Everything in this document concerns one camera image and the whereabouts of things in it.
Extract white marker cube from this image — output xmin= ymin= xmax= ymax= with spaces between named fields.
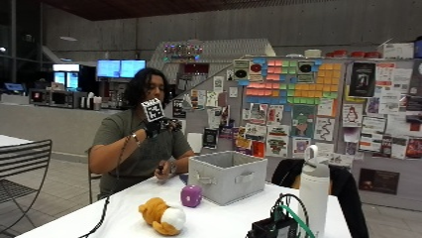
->
xmin=140 ymin=97 xmax=166 ymax=122

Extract person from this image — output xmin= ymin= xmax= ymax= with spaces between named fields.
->
xmin=88 ymin=67 xmax=197 ymax=200

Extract purple plush die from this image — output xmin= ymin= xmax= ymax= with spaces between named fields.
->
xmin=180 ymin=184 xmax=205 ymax=208

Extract orange and white plush toy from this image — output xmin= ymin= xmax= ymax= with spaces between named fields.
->
xmin=137 ymin=196 xmax=188 ymax=237

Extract grey fabric storage box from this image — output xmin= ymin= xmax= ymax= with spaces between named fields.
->
xmin=188 ymin=150 xmax=269 ymax=206

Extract person's chair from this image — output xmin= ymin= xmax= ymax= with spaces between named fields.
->
xmin=85 ymin=147 xmax=103 ymax=205

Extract counter coffee machines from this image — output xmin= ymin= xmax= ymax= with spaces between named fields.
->
xmin=28 ymin=88 xmax=89 ymax=109

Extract lit drinks fridge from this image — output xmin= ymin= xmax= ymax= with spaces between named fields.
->
xmin=52 ymin=63 xmax=84 ymax=92

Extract grey service counter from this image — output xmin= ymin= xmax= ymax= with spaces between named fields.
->
xmin=0 ymin=101 xmax=124 ymax=157

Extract black electronic box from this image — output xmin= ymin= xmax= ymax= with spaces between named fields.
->
xmin=245 ymin=216 xmax=301 ymax=238

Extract black metal slatted chair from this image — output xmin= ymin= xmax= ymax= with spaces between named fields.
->
xmin=0 ymin=139 xmax=55 ymax=234

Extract cluster of coloured sticky notes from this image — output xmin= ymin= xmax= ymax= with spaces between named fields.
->
xmin=238 ymin=58 xmax=345 ymax=106

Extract white water bottle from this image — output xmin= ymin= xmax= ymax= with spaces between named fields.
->
xmin=298 ymin=144 xmax=332 ymax=238

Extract white table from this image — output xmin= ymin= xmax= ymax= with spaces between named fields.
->
xmin=0 ymin=134 xmax=35 ymax=149

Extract black framed poster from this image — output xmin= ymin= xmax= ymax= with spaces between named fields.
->
xmin=347 ymin=61 xmax=377 ymax=98

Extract group of paper posters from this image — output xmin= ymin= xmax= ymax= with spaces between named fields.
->
xmin=173 ymin=60 xmax=422 ymax=167

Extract row of red bowls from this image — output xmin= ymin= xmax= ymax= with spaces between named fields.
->
xmin=325 ymin=50 xmax=382 ymax=60

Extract grey notice board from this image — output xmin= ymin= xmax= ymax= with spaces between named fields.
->
xmin=172 ymin=57 xmax=422 ymax=212

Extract white cardboard box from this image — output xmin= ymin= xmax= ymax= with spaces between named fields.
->
xmin=381 ymin=42 xmax=417 ymax=60

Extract black glove cable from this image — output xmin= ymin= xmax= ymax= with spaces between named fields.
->
xmin=77 ymin=134 xmax=135 ymax=238

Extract blue wall monitor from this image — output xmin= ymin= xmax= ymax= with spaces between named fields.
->
xmin=96 ymin=59 xmax=121 ymax=79
xmin=119 ymin=59 xmax=148 ymax=79

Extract string of coloured lights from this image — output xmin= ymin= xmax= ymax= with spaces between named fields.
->
xmin=162 ymin=44 xmax=205 ymax=61

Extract black looped cable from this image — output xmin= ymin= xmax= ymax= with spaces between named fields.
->
xmin=269 ymin=192 xmax=312 ymax=238

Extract green cable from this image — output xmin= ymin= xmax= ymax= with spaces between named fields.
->
xmin=278 ymin=204 xmax=318 ymax=238

